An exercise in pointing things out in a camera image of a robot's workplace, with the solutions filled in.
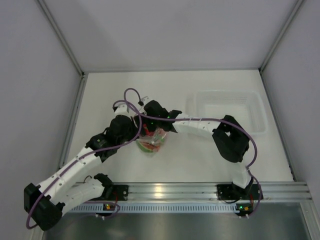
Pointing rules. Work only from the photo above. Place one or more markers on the aluminium frame post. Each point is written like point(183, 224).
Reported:
point(289, 19)
point(59, 34)

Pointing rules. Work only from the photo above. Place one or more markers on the clear zip top bag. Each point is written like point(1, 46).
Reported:
point(158, 139)

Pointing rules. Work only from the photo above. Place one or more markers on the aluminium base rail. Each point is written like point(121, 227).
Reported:
point(208, 191)

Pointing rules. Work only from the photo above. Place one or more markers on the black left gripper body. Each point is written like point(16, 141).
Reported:
point(132, 132)

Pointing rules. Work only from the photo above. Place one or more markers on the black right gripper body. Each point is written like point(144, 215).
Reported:
point(151, 124)

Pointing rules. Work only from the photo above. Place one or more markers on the white perforated plastic basket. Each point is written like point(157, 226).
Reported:
point(245, 106)

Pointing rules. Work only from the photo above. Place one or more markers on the aluminium frame post left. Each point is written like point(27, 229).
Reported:
point(59, 34)

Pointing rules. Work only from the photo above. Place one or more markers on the aluminium frame post right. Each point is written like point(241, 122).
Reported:
point(289, 19)

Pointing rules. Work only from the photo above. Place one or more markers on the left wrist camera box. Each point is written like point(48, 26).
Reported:
point(120, 108)

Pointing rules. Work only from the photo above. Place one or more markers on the fake watermelon slice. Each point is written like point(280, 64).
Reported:
point(147, 147)

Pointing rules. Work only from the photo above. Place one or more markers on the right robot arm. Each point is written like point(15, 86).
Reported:
point(231, 140)

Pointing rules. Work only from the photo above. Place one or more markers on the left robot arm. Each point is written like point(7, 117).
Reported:
point(48, 201)

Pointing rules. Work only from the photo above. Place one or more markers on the grey slotted cable duct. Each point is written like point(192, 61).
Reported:
point(126, 207)

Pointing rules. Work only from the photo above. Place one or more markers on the red fake food piece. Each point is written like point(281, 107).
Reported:
point(147, 132)

